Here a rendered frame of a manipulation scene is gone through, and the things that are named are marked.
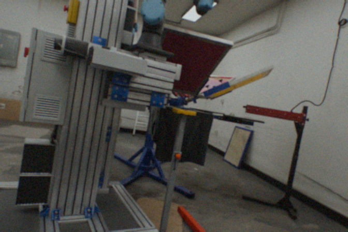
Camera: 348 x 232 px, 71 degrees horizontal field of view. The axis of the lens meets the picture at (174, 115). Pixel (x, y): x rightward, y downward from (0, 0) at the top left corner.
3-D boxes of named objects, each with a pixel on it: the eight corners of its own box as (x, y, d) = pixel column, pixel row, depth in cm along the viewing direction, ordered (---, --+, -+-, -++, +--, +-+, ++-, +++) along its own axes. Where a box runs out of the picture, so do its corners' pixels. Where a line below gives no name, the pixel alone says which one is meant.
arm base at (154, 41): (141, 45, 131) (144, 26, 131) (131, 48, 144) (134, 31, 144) (165, 52, 139) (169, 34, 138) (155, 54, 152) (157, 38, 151)
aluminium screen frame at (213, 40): (233, 45, 199) (233, 41, 201) (163, 27, 183) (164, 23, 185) (196, 95, 265) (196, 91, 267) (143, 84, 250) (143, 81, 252)
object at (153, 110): (163, 148, 190) (171, 106, 188) (153, 146, 188) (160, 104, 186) (153, 137, 234) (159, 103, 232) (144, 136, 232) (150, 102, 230)
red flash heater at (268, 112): (294, 122, 300) (296, 113, 299) (304, 124, 255) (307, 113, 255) (244, 113, 315) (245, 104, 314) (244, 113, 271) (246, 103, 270)
